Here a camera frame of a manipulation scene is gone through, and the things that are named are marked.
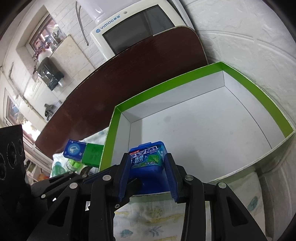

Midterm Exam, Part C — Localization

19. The small green carton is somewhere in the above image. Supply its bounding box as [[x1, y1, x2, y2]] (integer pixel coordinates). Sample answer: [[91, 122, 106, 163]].
[[82, 143, 104, 168]]

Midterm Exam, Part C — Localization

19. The green mosquito liquid bottle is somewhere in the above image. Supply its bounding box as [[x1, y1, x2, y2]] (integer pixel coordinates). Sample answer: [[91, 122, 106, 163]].
[[66, 159, 83, 172]]

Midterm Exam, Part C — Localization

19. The black wall dispenser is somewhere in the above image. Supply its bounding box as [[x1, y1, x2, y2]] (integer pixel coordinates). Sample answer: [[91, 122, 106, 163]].
[[37, 57, 64, 91]]

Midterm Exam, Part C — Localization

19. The window with frame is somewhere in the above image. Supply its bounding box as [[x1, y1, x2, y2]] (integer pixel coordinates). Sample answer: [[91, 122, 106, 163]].
[[29, 14, 62, 51]]

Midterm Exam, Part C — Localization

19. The dark brown wooden board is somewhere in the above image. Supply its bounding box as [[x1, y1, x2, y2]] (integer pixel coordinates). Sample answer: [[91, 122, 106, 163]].
[[35, 27, 208, 158]]

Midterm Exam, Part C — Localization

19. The metal faucet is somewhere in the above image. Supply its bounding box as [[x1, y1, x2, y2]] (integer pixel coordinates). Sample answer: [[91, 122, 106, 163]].
[[44, 104, 56, 121]]

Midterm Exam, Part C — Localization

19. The clear water bottle green label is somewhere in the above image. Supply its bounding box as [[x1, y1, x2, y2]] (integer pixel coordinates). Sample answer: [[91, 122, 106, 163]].
[[51, 161, 70, 177]]

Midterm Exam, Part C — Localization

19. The white Yimao water purifier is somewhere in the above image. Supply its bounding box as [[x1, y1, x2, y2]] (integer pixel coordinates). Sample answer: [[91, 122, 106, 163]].
[[90, 1, 194, 60]]

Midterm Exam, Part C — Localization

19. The white potted plant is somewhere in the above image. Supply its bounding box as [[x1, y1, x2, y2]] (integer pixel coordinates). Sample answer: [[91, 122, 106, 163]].
[[32, 46, 53, 65]]

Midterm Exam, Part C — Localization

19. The blue gum container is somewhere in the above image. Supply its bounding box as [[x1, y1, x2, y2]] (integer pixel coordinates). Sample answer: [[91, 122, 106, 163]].
[[129, 141, 169, 195]]

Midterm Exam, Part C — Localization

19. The blue medicine box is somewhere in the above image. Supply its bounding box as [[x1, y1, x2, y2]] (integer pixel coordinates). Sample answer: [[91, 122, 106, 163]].
[[63, 140, 87, 162]]

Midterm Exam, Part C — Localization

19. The green cardboard box tray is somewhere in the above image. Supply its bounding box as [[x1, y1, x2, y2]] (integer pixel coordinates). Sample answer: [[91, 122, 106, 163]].
[[99, 61, 296, 197]]

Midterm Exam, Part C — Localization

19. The metal flexible hose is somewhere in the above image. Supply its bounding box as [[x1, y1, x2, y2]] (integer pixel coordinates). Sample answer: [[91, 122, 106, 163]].
[[75, 1, 90, 46]]

